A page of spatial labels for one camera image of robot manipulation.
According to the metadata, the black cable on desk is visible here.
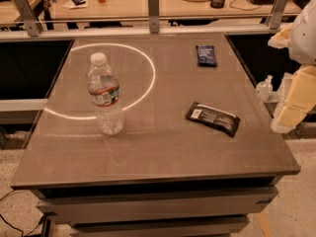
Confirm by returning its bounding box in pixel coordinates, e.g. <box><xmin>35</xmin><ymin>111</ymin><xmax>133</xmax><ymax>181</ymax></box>
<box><xmin>229</xmin><ymin>0</ymin><xmax>263</xmax><ymax>12</ymax></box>

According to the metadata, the blue rxbar blueberry wrapper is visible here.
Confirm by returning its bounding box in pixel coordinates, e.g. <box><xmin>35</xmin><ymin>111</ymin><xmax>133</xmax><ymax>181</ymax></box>
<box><xmin>196</xmin><ymin>45</ymin><xmax>217</xmax><ymax>67</ymax></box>

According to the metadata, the grey metal bracket left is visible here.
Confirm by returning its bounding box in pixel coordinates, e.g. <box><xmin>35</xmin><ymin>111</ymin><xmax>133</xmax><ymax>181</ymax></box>
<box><xmin>13</xmin><ymin>0</ymin><xmax>42</xmax><ymax>37</ymax></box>

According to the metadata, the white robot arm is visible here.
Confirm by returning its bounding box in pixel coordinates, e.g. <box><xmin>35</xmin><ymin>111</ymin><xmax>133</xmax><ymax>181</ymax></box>
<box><xmin>268</xmin><ymin>0</ymin><xmax>316</xmax><ymax>133</ymax></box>

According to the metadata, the grey drawer cabinet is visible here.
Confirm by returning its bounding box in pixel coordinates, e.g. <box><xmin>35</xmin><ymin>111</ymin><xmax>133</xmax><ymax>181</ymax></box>
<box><xmin>36</xmin><ymin>176</ymin><xmax>284</xmax><ymax>237</ymax></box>

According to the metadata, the grey metal bracket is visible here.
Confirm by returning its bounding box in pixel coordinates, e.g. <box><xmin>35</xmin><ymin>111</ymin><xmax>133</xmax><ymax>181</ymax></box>
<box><xmin>13</xmin><ymin>0</ymin><xmax>42</xmax><ymax>37</ymax></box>
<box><xmin>265</xmin><ymin>0</ymin><xmax>288</xmax><ymax>30</ymax></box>
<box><xmin>148</xmin><ymin>0</ymin><xmax>159</xmax><ymax>34</ymax></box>

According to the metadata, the black floor cable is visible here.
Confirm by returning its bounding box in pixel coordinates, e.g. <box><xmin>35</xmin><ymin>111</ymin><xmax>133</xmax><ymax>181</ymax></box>
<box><xmin>0</xmin><ymin>190</ymin><xmax>47</xmax><ymax>237</ymax></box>

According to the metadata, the black mesh pen cup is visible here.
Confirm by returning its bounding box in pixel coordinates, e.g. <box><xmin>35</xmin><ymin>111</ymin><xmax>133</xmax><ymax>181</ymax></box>
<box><xmin>210</xmin><ymin>0</ymin><xmax>225</xmax><ymax>9</ymax></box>

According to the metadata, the clear plastic water bottle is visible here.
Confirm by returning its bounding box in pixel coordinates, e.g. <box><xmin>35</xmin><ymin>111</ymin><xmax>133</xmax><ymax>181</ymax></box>
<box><xmin>86</xmin><ymin>52</ymin><xmax>124</xmax><ymax>135</ymax></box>

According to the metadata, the black rxbar chocolate wrapper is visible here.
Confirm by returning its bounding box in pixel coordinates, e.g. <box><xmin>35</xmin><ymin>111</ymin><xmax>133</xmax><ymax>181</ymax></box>
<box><xmin>186</xmin><ymin>102</ymin><xmax>240</xmax><ymax>137</ymax></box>

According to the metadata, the grey metal bracket middle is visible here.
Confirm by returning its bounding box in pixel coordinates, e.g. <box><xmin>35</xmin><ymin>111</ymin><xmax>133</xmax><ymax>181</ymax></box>
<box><xmin>148</xmin><ymin>0</ymin><xmax>159</xmax><ymax>34</ymax></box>

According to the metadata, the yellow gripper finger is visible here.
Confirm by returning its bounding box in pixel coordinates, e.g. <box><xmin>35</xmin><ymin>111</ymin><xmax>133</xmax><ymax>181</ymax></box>
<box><xmin>268</xmin><ymin>24</ymin><xmax>293</xmax><ymax>48</ymax></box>
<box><xmin>271</xmin><ymin>65</ymin><xmax>316</xmax><ymax>133</ymax></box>

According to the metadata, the grey metal bracket right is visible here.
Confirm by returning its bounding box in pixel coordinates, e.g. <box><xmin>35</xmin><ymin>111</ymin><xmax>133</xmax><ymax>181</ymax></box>
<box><xmin>265</xmin><ymin>0</ymin><xmax>288</xmax><ymax>30</ymax></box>

